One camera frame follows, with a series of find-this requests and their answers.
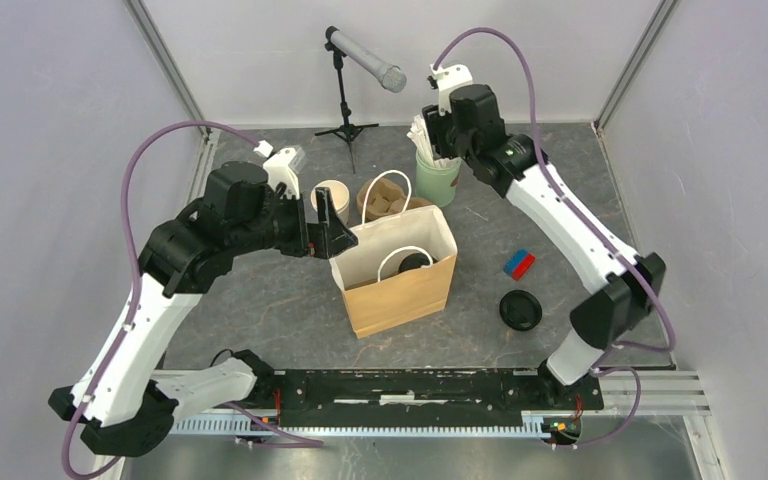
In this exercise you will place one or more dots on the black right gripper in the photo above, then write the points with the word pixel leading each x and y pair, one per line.
pixel 436 127

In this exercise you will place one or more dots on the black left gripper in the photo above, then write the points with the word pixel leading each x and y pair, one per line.
pixel 326 238

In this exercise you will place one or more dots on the white paper cup printed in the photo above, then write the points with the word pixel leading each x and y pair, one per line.
pixel 340 196

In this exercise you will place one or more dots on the brown paper bag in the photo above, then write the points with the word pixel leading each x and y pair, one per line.
pixel 375 295

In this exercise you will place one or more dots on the black plastic cup lid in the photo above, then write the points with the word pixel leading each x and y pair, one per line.
pixel 415 261

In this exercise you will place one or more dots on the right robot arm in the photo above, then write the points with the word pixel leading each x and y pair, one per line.
pixel 623 285

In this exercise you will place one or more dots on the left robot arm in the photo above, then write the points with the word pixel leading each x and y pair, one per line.
pixel 123 410

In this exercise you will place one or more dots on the brown pulp cup carrier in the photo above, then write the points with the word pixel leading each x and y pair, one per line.
pixel 385 198

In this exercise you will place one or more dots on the grey microphone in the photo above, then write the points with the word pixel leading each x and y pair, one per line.
pixel 388 75

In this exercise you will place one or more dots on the black microphone stand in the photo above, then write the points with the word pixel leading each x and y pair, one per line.
pixel 347 132

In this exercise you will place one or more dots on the blue toy brick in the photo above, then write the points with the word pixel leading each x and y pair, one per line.
pixel 513 260

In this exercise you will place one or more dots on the red toy brick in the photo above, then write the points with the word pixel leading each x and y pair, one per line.
pixel 523 265

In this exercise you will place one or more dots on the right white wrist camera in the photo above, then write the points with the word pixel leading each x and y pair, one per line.
pixel 446 80

